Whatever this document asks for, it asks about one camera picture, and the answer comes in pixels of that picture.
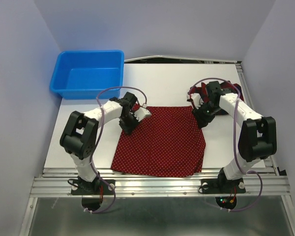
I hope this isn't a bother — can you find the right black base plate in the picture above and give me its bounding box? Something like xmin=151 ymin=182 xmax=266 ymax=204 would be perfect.
xmin=198 ymin=178 xmax=246 ymax=195

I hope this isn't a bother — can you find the aluminium table frame rail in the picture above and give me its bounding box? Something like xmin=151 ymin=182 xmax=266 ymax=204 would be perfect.
xmin=30 ymin=167 xmax=291 ymax=198

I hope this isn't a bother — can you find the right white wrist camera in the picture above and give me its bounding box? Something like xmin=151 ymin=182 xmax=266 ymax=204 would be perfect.
xmin=186 ymin=93 xmax=202 ymax=109

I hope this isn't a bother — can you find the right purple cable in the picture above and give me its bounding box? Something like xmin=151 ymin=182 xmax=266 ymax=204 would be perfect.
xmin=188 ymin=78 xmax=263 ymax=212

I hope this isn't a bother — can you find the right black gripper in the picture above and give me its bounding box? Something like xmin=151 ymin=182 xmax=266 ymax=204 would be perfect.
xmin=190 ymin=101 xmax=221 ymax=129

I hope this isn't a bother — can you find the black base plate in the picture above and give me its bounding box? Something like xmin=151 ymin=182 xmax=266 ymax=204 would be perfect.
xmin=67 ymin=178 xmax=113 ymax=196
xmin=198 ymin=178 xmax=246 ymax=195

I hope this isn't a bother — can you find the red navy plaid skirt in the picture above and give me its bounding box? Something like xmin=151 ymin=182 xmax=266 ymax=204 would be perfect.
xmin=190 ymin=81 xmax=244 ymax=104

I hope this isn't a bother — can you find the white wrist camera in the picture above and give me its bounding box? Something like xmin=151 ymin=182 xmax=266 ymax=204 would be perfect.
xmin=186 ymin=93 xmax=202 ymax=109
xmin=134 ymin=107 xmax=152 ymax=122

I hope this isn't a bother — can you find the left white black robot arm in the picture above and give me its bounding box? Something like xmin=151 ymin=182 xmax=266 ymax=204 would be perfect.
xmin=59 ymin=92 xmax=141 ymax=194

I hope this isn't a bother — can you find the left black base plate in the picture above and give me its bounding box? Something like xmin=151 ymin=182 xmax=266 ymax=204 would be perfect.
xmin=67 ymin=178 xmax=113 ymax=196

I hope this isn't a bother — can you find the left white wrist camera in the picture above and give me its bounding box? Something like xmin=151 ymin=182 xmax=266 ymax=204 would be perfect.
xmin=134 ymin=107 xmax=152 ymax=122

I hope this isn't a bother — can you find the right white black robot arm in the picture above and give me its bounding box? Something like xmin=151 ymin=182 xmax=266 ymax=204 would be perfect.
xmin=187 ymin=78 xmax=277 ymax=194

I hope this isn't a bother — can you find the purple cable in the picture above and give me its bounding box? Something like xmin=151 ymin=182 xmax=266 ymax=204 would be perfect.
xmin=188 ymin=78 xmax=263 ymax=212
xmin=83 ymin=86 xmax=148 ymax=214

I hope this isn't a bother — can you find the blue plastic bin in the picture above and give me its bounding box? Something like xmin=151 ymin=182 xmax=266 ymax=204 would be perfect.
xmin=49 ymin=50 xmax=124 ymax=100

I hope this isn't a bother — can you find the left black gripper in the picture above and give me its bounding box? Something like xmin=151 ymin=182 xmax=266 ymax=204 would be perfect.
xmin=119 ymin=111 xmax=142 ymax=136

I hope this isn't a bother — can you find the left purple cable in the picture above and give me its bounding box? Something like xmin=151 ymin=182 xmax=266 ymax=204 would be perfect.
xmin=83 ymin=86 xmax=148 ymax=214

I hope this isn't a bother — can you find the red white-dotted skirt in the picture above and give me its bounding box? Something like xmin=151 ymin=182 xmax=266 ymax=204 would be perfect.
xmin=111 ymin=106 xmax=206 ymax=177

